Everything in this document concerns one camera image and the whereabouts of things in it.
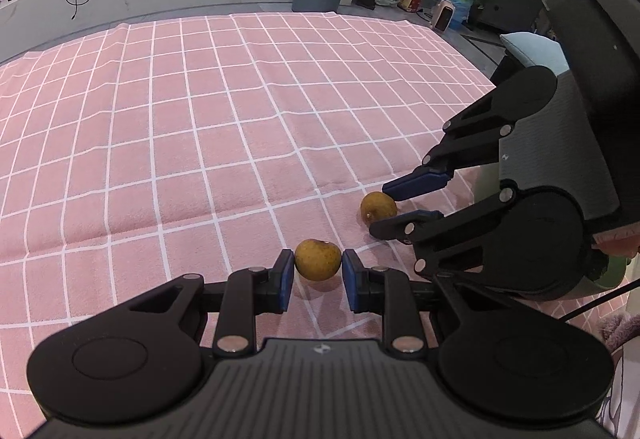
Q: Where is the brown kiwi fruit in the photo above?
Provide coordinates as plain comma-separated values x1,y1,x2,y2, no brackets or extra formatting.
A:
360,192,398,225
294,239,342,282

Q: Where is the light blue cushioned bench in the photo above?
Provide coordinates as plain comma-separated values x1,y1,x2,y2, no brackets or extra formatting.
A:
500,32,570,76

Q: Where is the pink checkered tablecloth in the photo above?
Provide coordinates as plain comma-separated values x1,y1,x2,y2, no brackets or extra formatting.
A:
1,13,490,438

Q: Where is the green colander bowl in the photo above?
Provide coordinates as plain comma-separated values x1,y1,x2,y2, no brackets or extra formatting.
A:
593,256,630,292

